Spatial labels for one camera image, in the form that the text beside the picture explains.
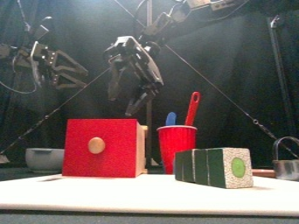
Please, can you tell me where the grey frame bar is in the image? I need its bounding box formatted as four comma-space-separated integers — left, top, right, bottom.
267, 16, 295, 138

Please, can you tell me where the wooden drawer cabinet box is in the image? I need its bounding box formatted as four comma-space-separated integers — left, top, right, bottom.
141, 124, 149, 174

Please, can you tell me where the red plastic cup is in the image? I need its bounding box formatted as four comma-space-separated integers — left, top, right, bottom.
156, 125, 199, 175

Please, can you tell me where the red-fronted wooden drawer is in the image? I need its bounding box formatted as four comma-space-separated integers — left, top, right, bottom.
61, 117, 147, 179

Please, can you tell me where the grey bowl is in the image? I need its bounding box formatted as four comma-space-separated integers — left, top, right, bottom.
24, 147, 65, 173

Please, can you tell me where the thin steel brace cable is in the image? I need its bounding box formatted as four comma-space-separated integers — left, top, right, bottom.
112, 0, 299, 160
0, 66, 112, 156

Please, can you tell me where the blue toy utensil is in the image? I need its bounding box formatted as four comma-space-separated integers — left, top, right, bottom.
164, 111, 177, 127

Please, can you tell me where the red toy utensil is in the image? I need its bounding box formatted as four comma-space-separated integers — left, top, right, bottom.
184, 91, 201, 127

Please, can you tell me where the green toy cucumber block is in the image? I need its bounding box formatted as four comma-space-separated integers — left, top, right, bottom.
173, 147, 255, 189

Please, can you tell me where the metal container with wire handle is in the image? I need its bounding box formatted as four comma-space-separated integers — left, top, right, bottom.
271, 136, 299, 181

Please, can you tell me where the white cutting board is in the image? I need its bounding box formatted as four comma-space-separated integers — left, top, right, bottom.
0, 173, 299, 219

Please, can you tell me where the pinkish square tray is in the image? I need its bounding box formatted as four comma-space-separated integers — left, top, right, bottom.
251, 168, 276, 179

